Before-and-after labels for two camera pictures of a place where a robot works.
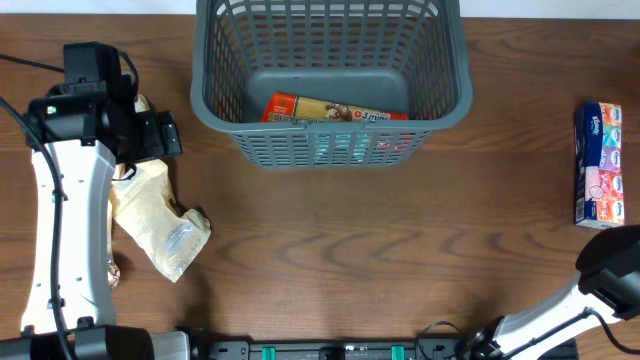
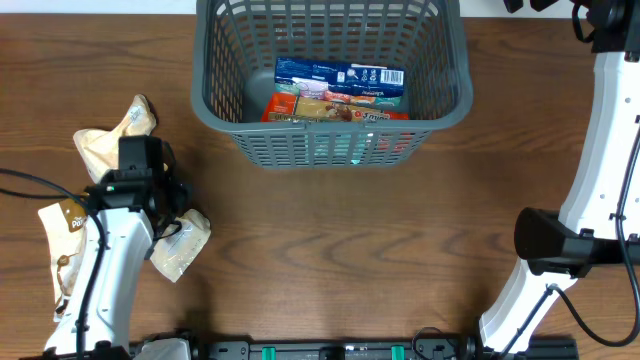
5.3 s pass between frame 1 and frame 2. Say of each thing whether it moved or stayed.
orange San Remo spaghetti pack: stayed
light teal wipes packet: stayed
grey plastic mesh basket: stayed
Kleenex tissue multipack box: moved
